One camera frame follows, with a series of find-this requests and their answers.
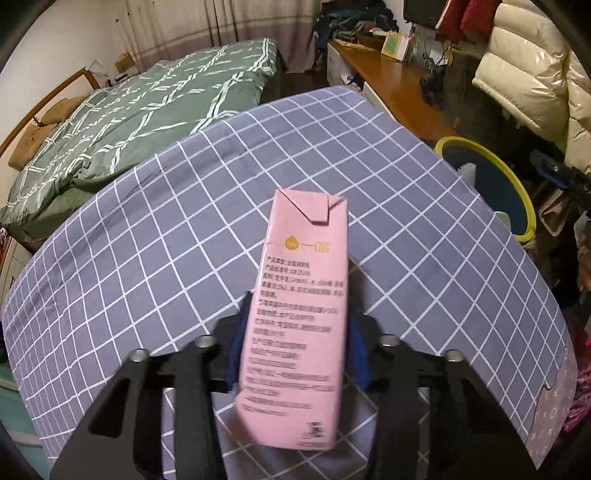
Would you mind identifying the pink strawberry milk carton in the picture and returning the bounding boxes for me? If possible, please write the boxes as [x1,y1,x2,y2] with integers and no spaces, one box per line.
[235,189,349,451]

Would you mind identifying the yellow rimmed blue trash bin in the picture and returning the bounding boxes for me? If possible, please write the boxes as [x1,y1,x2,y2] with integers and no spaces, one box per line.
[435,136,537,244]

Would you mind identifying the purple grid tablecloth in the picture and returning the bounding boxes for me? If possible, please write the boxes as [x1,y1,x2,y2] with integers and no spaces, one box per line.
[2,87,576,479]

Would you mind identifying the green patterned duvet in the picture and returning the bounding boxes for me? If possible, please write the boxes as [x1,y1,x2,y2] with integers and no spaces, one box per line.
[1,38,277,228]

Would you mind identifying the brown pillow left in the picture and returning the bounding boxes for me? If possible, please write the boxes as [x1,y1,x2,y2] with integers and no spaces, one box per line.
[8,124,57,171]

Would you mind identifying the brown pillow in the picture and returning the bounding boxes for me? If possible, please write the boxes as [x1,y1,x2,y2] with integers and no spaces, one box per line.
[40,95,87,125]
[8,124,57,171]

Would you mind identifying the brown pillow right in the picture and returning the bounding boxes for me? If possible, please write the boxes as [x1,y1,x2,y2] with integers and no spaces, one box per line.
[40,95,87,125]

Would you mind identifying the wooden bed headboard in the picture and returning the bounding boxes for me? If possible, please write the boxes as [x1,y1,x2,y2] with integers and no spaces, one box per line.
[0,68,100,154]

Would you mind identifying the wooden desk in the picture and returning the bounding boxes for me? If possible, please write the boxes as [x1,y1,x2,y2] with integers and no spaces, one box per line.
[329,40,456,142]

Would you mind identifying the cream puffer jacket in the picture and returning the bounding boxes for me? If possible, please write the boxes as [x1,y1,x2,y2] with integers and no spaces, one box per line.
[473,1,590,175]

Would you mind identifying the tissue box by bed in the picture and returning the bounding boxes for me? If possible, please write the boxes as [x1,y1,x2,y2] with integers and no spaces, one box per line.
[115,52,135,75]

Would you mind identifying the green calendar card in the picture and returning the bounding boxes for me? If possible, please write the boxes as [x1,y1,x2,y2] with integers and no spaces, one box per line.
[381,31,411,63]

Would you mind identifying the pink white curtain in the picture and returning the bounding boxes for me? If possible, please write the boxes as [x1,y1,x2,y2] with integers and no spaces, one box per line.
[113,0,322,72]

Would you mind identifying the red puffer jacket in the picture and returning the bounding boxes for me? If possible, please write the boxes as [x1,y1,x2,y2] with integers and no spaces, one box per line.
[435,0,501,43]

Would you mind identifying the clothes pile on desk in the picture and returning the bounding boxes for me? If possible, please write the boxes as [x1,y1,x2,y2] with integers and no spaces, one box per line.
[314,0,400,50]

